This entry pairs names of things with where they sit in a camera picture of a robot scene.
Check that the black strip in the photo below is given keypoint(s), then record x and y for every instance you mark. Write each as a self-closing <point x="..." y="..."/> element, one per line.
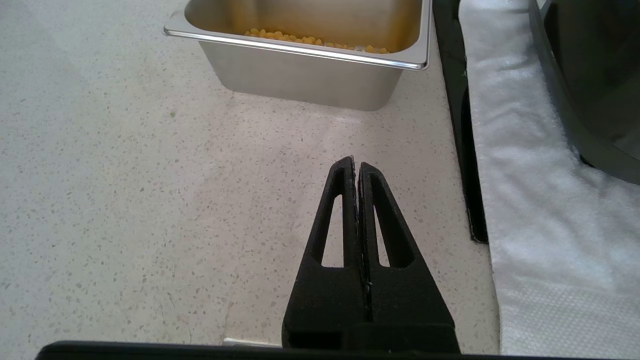
<point x="452" y="75"/>

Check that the yellow corn kernels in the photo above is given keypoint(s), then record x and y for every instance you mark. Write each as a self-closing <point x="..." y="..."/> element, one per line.
<point x="310" y="40"/>

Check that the white towel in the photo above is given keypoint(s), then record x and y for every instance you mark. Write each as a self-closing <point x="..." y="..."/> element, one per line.
<point x="540" y="200"/>

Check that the stainless steel tray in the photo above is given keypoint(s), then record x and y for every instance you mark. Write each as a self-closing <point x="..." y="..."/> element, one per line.
<point x="300" y="75"/>

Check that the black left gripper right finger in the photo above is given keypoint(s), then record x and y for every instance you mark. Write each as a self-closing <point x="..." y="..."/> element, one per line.
<point x="410" y="300"/>

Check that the black rice cooker body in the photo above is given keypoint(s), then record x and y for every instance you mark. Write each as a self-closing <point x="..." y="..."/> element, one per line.
<point x="600" y="75"/>

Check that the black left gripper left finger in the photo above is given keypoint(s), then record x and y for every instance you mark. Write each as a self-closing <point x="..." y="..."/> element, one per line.
<point x="325" y="300"/>

